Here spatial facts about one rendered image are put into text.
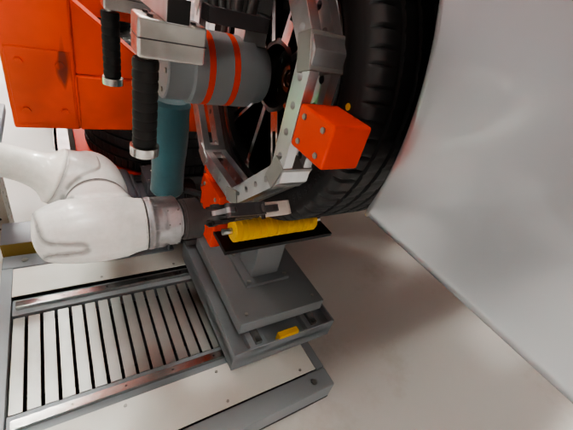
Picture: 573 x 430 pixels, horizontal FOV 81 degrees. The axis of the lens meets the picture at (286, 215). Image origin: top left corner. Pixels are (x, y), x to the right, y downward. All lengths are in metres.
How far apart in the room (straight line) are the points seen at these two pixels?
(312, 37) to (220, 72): 0.22
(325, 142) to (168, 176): 0.54
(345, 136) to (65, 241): 0.43
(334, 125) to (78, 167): 0.44
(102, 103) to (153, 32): 0.71
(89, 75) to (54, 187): 0.57
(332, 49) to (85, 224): 0.44
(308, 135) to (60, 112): 0.84
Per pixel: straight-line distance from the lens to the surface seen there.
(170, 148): 0.89
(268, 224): 0.85
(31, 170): 0.70
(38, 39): 1.16
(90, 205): 0.58
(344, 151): 0.51
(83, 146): 1.70
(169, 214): 0.59
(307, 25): 0.56
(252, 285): 1.10
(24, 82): 1.18
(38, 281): 1.35
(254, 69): 0.73
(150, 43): 0.52
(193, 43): 0.54
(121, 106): 1.21
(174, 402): 1.05
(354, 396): 1.27
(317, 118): 0.51
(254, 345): 1.05
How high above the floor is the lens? 1.02
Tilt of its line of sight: 33 degrees down
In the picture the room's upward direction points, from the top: 17 degrees clockwise
